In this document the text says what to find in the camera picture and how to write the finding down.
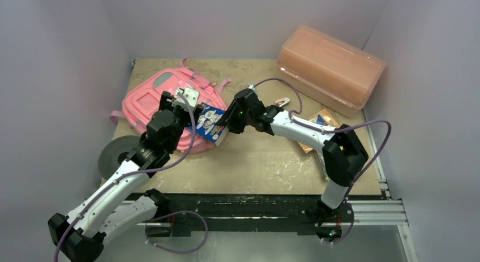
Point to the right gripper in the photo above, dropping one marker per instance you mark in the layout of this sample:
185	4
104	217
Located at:
232	118

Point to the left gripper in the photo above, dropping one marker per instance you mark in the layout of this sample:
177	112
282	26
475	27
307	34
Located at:
166	101

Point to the blue treehouse book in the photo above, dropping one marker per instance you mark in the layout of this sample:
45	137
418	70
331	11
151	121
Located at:
208	126

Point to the pink backpack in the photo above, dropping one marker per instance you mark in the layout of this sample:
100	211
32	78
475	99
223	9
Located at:
143	101

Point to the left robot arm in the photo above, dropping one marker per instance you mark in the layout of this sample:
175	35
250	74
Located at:
82	234

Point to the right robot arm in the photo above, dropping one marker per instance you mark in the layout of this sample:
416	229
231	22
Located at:
343	153

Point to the pink mini stapler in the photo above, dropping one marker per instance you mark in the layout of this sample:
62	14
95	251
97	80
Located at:
282	102

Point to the grey tape roll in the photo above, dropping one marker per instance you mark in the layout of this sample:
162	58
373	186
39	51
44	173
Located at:
114	154

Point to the orange book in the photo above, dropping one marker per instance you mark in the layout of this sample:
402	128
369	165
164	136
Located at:
324	118

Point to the green book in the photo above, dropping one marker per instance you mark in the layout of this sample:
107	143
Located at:
323	171

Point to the orange plastic storage box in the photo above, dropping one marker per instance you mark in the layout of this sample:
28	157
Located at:
330	71

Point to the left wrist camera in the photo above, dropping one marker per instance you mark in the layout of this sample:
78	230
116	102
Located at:
186	98

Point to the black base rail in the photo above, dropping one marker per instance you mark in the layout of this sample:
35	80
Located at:
300	214

